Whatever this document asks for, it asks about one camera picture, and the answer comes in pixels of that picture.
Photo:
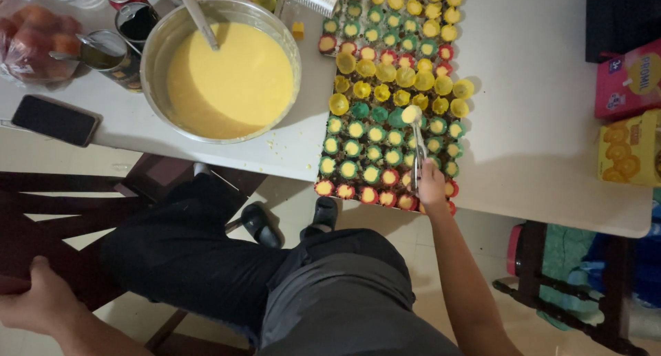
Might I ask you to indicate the person's right hand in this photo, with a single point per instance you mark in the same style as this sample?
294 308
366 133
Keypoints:
432 188

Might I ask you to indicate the person's left hand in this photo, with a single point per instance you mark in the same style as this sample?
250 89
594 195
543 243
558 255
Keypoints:
36 309

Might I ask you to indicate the person's right fingers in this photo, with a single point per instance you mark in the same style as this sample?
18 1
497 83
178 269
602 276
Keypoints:
421 178

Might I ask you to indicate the metal batter scoop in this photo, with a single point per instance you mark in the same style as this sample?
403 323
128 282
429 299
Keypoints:
417 139

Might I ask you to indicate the black slipper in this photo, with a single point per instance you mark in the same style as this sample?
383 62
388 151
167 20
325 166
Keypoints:
321 216
261 224

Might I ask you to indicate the group of coloured cupcake moulds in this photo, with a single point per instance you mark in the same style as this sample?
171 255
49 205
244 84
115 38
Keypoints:
382 77

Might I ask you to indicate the person's grey shirt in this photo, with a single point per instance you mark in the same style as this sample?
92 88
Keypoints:
351 309

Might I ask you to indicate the small yellow cheese cube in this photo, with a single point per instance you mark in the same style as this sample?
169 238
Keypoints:
298 30

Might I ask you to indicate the dark wooden chair with cloths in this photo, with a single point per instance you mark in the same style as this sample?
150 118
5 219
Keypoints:
594 289

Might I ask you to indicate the yellow carton box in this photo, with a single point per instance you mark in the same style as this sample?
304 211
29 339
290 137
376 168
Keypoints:
630 149

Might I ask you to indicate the metal bowl of yellow batter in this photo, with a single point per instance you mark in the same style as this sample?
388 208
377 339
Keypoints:
227 82

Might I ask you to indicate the pink carton box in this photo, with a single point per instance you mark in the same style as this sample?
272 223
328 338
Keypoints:
627 82

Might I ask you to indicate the yellow green packet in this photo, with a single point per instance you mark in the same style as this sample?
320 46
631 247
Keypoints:
263 0

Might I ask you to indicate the person's black trousers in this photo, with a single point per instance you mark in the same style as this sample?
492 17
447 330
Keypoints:
196 258

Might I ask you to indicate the black bag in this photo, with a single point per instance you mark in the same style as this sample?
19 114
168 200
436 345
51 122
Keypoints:
619 20

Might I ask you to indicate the metal ladle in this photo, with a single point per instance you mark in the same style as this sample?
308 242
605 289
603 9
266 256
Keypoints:
199 18

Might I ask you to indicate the open black tin can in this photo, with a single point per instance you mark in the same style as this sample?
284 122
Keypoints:
116 69
135 24

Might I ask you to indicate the metal spoon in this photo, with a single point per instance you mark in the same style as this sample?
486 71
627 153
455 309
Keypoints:
98 45

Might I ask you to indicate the black smartphone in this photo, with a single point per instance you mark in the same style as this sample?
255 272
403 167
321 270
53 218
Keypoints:
55 120

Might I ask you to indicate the plastic bag of red fruit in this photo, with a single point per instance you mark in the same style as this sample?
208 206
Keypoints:
36 41

